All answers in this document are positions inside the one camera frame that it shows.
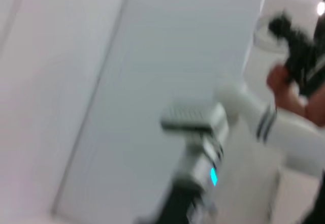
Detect black handheld control device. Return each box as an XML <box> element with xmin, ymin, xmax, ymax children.
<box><xmin>268</xmin><ymin>10</ymin><xmax>325</xmax><ymax>100</ymax></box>

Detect person's bare forearm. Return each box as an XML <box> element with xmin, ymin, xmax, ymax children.
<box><xmin>274</xmin><ymin>81</ymin><xmax>325</xmax><ymax>129</ymax></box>

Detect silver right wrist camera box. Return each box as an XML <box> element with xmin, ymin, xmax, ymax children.
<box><xmin>159</xmin><ymin>101</ymin><xmax>228</xmax><ymax>134</ymax></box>

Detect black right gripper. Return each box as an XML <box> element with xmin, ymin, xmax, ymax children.
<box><xmin>137</xmin><ymin>175</ymin><xmax>217</xmax><ymax>224</ymax></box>

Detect person's bare hand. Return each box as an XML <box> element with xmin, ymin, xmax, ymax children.
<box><xmin>266</xmin><ymin>65</ymin><xmax>291</xmax><ymax>94</ymax></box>

